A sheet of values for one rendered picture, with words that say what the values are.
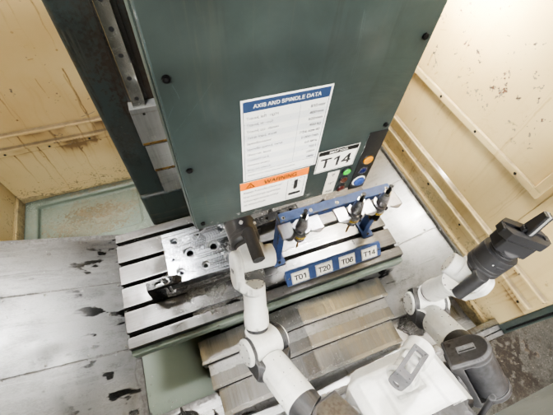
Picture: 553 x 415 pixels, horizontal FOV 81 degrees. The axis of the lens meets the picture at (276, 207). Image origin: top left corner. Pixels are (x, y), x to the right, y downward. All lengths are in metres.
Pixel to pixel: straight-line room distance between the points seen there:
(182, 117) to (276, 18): 0.19
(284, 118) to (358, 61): 0.15
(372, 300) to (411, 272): 0.24
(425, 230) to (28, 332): 1.82
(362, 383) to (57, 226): 1.78
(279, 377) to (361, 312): 0.76
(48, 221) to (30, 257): 0.40
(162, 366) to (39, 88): 1.29
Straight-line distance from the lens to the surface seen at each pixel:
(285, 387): 0.93
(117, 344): 1.68
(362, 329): 1.60
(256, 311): 0.95
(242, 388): 1.51
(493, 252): 0.97
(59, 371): 1.66
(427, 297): 1.21
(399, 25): 0.58
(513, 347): 2.83
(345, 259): 1.44
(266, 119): 0.56
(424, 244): 1.78
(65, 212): 2.21
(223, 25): 0.45
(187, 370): 1.63
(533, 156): 1.40
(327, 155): 0.70
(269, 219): 1.46
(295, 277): 1.38
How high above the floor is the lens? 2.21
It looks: 57 degrees down
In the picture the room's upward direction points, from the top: 6 degrees clockwise
